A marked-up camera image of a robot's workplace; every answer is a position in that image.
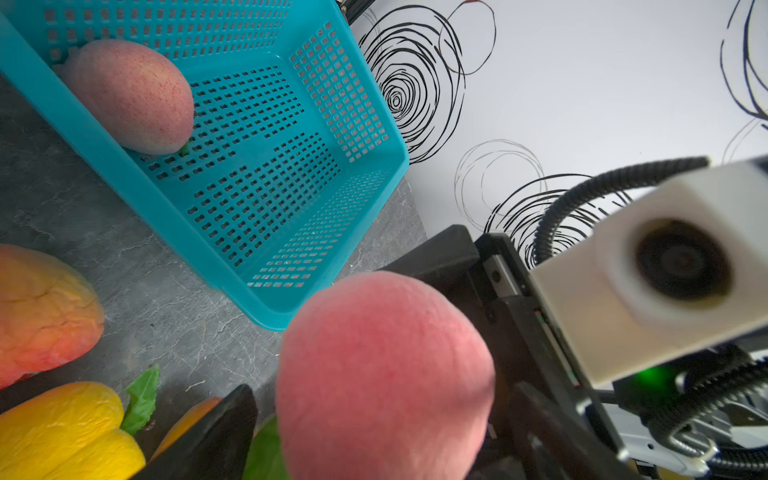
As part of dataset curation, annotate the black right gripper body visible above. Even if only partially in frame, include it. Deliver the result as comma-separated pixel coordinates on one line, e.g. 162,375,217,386
385,225,629,479

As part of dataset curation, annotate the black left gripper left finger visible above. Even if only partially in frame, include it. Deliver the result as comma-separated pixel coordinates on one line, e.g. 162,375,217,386
132,384,258,480

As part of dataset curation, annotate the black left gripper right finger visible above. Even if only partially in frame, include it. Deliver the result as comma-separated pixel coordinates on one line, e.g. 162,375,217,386
509,382,639,480

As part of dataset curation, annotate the pink peach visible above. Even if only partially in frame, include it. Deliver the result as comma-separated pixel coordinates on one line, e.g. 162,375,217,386
59,39,194,156
276,271,495,479

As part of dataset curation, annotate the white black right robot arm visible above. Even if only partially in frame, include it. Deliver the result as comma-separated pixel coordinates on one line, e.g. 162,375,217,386
389,156,767,479

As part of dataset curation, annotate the teal plastic basket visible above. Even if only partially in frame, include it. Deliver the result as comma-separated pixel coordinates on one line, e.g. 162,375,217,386
1,1,409,331

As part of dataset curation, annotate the orange wrinkled peach lower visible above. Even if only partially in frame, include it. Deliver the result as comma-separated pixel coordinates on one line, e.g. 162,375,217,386
151,397,222,460

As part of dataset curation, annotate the orange wrinkled peach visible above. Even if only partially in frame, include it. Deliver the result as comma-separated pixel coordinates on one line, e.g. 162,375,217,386
151,397,222,460
1,244,105,388

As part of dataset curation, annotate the yellow peach upper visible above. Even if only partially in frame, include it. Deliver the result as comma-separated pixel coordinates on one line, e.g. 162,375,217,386
1,366,160,479

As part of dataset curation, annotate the orange wrinkled peach upper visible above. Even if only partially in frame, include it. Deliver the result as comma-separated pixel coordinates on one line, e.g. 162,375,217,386
1,244,105,388

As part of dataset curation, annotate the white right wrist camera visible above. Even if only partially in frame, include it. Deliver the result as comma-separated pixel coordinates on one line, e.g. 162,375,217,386
530,157,767,385

